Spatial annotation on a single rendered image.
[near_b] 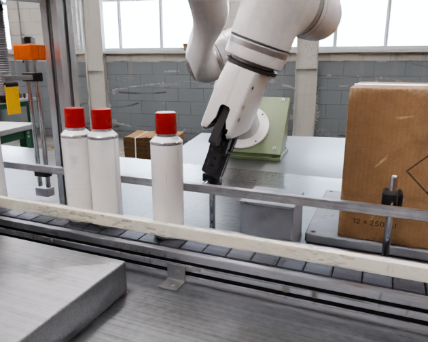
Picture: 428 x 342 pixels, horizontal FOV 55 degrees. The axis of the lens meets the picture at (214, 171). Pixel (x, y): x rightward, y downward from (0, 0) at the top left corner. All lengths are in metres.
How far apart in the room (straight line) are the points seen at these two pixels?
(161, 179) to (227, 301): 0.21
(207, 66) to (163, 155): 0.58
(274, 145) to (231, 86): 0.92
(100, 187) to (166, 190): 0.13
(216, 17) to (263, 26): 0.55
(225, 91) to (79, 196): 0.34
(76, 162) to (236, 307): 0.36
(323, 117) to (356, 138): 5.40
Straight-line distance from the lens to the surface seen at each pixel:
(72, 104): 0.96
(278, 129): 1.49
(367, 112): 0.73
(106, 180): 0.71
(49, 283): 0.59
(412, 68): 6.25
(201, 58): 1.16
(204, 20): 1.09
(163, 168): 0.64
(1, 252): 0.71
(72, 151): 0.73
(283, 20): 0.55
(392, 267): 0.58
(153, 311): 0.60
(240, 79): 0.54
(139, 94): 6.59
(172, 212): 0.66
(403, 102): 0.73
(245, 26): 0.55
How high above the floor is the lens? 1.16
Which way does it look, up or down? 15 degrees down
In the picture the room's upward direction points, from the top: straight up
